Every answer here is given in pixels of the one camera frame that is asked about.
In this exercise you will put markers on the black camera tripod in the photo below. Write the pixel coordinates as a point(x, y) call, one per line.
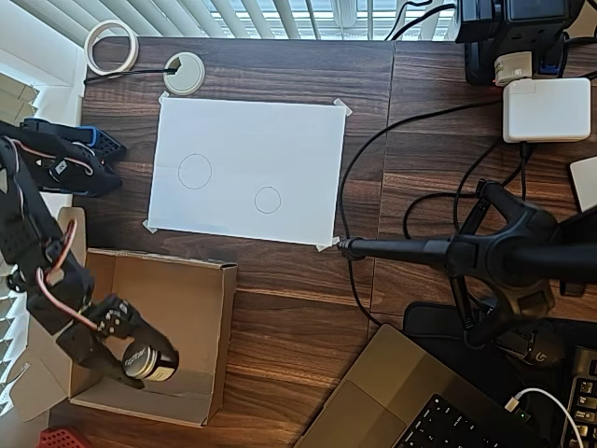
point(503, 261)

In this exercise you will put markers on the small white plug adapter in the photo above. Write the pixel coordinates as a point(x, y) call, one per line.
point(513, 67)

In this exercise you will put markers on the black Logitech mouse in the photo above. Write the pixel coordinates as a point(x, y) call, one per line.
point(545, 347)

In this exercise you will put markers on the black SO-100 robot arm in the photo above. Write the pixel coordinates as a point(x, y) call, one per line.
point(28, 224)

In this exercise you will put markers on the masking tape roll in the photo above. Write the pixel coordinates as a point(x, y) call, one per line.
point(134, 46)

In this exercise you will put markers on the black keyboard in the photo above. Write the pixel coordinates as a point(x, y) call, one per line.
point(585, 401)

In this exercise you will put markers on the white paper sheet with circles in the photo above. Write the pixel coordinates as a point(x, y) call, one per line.
point(256, 140)

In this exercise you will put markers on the dark glass jar silver lid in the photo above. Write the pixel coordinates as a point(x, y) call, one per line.
point(140, 363)

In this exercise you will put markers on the round white desk grommet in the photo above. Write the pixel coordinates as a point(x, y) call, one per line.
point(191, 83)

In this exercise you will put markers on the black power strip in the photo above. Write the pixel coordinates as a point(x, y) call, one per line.
point(480, 37)

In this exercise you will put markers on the grey laptop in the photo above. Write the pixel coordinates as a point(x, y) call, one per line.
point(387, 387)

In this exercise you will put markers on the white vertical blinds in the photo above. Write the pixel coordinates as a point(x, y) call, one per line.
point(280, 18)
point(7, 387)

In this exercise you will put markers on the large white power adapter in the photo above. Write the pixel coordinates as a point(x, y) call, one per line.
point(545, 112)

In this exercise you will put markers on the open brown cardboard box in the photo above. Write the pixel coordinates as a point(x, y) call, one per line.
point(163, 303)

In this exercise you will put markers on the blue plug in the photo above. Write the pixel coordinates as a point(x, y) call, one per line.
point(550, 67)

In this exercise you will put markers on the masking tape corner piece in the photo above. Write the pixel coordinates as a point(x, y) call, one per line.
point(164, 98)
point(150, 227)
point(326, 245)
point(342, 107)

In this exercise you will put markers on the black mouse pad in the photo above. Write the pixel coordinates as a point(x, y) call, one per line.
point(429, 322)

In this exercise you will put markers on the flat silver device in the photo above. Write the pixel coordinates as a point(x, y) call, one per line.
point(587, 186)

